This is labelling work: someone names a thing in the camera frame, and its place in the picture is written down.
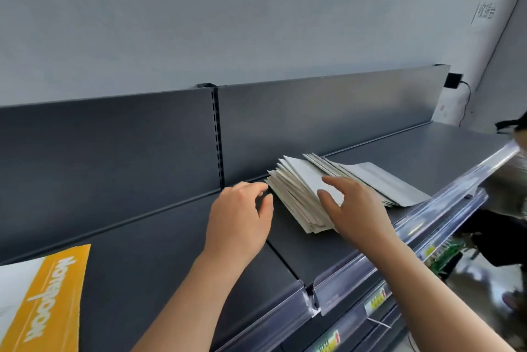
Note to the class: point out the person's left hand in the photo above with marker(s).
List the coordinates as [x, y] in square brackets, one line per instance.
[239, 232]

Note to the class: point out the yellow green price tag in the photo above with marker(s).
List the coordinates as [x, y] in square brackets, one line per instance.
[376, 300]
[329, 341]

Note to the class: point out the green snack packet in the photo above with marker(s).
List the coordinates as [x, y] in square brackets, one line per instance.
[446, 255]

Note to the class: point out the person's right hand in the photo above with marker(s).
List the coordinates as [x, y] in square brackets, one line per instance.
[362, 220]

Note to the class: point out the clear plastic price rail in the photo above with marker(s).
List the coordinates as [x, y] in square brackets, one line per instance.
[453, 220]
[280, 323]
[432, 212]

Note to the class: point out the small yellow price tag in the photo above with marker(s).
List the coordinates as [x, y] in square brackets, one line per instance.
[429, 249]

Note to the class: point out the slotted dark metal upright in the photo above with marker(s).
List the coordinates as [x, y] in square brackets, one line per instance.
[217, 137]

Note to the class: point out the white floral patterned panel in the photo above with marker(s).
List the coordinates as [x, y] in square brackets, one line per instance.
[448, 107]

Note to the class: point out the small orange notebook stack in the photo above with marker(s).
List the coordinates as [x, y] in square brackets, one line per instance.
[53, 302]

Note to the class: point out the dark grey back panel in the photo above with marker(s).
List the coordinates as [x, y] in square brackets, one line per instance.
[329, 117]
[103, 166]

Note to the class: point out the person's left forearm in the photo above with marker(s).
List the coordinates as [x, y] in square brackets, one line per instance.
[189, 314]

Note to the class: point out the black wall adapter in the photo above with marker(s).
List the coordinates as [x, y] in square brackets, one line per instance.
[453, 81]

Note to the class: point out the pile of white notebooks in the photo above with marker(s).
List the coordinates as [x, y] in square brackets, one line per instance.
[391, 187]

